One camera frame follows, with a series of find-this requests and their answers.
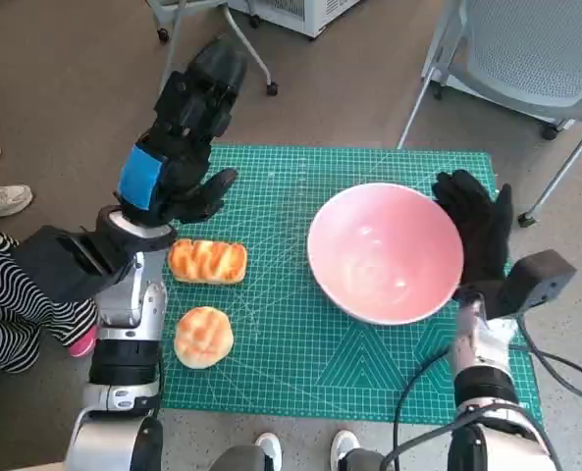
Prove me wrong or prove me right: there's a looped black arm cable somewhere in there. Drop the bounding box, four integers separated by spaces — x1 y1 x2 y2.
382 424 468 471

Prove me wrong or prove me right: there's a grey mesh chair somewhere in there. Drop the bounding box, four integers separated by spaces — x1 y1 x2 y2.
396 0 582 228

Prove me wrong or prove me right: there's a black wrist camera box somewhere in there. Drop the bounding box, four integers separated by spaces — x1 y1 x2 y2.
10 224 139 303
496 248 579 319

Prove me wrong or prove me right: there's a person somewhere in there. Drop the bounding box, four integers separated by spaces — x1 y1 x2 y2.
0 218 98 374

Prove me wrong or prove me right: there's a pink bowl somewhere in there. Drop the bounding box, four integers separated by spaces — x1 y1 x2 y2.
306 182 466 327

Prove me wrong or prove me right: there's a dark grey leg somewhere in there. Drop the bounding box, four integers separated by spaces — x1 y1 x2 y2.
344 449 388 471
211 445 267 471

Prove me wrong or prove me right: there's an oblong toy bread loaf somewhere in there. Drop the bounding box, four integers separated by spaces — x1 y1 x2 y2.
166 238 249 286

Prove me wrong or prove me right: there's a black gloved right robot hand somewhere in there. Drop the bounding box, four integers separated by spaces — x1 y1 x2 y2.
431 169 515 286

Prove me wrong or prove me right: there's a long black cable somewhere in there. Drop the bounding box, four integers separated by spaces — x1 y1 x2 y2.
391 342 456 471

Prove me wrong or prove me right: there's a black camera cable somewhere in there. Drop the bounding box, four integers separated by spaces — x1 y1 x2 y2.
508 313 582 408

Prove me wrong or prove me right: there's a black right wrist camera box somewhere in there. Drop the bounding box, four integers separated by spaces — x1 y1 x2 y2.
496 248 579 319

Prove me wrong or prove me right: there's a white foot tip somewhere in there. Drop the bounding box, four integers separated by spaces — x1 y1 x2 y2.
254 432 285 471
330 430 363 471

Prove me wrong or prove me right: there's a white appliance with vent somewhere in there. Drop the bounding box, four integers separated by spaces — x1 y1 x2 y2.
229 0 363 39

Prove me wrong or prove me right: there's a round toy bread bun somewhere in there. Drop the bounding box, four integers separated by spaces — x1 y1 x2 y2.
173 306 236 369

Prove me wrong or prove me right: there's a green cutting mat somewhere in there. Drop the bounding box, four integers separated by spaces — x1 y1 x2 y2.
160 143 547 426

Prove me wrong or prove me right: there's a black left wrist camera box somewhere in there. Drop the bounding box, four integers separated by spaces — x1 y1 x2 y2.
10 224 139 303

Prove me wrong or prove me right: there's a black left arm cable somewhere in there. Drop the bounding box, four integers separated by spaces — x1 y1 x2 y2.
150 355 167 421

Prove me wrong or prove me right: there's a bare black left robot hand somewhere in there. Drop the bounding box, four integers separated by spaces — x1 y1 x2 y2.
112 34 250 227

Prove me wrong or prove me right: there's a person's pink shoe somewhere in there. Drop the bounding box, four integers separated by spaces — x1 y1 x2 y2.
68 326 99 358

